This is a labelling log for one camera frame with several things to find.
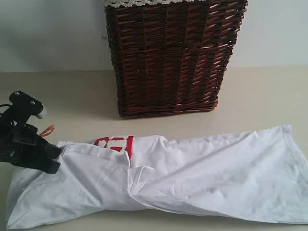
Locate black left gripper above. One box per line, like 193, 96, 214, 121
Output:
0, 90, 61, 174

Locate dark red wicker basket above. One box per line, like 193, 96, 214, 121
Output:
104, 0, 248, 118

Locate white t-shirt red lettering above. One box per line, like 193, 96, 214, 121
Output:
6, 125, 308, 229

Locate orange neck label tag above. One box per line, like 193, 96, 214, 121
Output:
40, 125, 55, 137

